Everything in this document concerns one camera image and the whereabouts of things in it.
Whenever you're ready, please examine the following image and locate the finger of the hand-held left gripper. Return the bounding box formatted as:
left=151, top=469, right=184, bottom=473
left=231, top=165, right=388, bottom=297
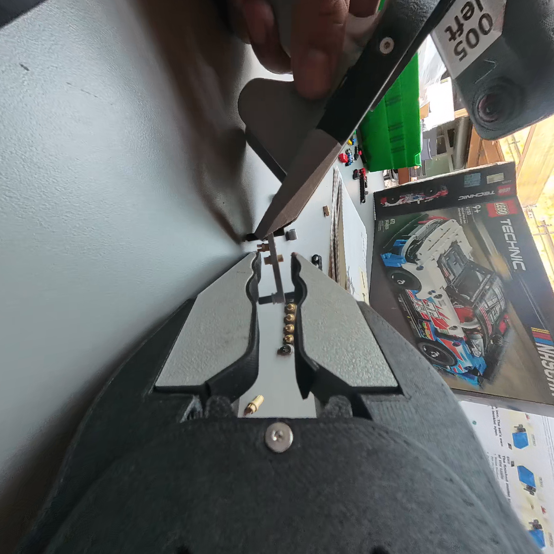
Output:
left=255, top=129, right=343, bottom=239

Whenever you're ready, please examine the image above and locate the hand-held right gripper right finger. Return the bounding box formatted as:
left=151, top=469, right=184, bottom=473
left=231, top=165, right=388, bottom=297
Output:
left=290, top=252, right=398, bottom=402

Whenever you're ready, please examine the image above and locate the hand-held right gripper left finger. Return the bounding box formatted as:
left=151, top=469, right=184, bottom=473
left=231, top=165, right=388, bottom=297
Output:
left=154, top=251, right=261, bottom=401

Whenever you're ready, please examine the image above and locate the grey lego beam with pins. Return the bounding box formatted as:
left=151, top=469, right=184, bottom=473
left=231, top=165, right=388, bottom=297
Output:
left=255, top=233, right=288, bottom=306

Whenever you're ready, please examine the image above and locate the black car-printed lego box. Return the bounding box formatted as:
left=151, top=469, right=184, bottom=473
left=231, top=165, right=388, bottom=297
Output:
left=370, top=161, right=554, bottom=405

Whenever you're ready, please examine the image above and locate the person's left hand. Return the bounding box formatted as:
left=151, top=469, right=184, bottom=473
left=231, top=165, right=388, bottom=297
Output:
left=234, top=0, right=381, bottom=99

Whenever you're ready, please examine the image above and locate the green plastic bin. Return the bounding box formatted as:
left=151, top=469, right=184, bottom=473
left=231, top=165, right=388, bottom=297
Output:
left=357, top=52, right=422, bottom=173

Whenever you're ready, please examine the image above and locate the white printed paper sheet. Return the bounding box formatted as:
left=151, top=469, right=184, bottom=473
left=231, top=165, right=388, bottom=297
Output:
left=460, top=400, right=554, bottom=554

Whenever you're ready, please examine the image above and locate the wooden frame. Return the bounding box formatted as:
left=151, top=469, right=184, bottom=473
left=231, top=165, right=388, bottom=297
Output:
left=467, top=117, right=554, bottom=243

